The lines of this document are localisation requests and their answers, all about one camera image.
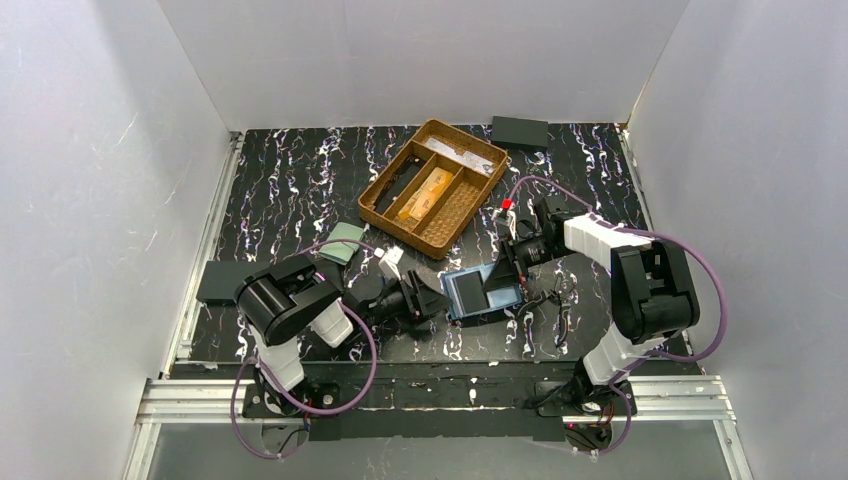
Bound black card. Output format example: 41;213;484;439
454;271;489;317

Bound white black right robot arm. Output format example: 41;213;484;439
483;196;700;403

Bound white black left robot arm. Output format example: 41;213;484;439
233;255;452;416

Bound green card holder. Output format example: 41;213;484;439
318;222;364;266

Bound orange cards in tray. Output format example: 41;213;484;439
397;167;454;221

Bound silver cards in tray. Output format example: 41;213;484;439
424;136;495;176

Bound black cards in tray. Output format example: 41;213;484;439
374;155;425;214

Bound woven brown divided tray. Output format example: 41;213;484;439
358;119;508;260

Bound black box at back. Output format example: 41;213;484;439
490;116;549;151

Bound black box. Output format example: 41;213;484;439
195;260;270;305
490;116;549;151

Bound black box at left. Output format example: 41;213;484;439
195;260;270;305

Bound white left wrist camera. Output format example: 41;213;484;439
374;246;404;280

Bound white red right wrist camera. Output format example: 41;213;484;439
492;198;517;239

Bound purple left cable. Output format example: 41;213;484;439
229;238;382;461

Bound purple cable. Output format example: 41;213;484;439
508;175;730;458
229;238;382;461

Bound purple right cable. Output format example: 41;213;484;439
508;175;730;458

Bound aluminium base frame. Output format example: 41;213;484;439
125;361;752;479

